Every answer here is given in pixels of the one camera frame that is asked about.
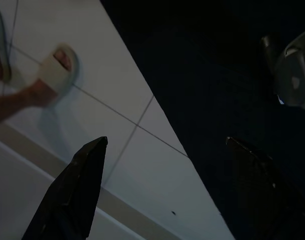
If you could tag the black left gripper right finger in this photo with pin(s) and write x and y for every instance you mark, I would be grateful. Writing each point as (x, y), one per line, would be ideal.
(267, 200)

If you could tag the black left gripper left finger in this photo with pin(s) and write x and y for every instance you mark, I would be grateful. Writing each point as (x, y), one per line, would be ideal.
(72, 195)

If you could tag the beige slide slipper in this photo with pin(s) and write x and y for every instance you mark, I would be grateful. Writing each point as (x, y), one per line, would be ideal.
(55, 72)
(5, 55)

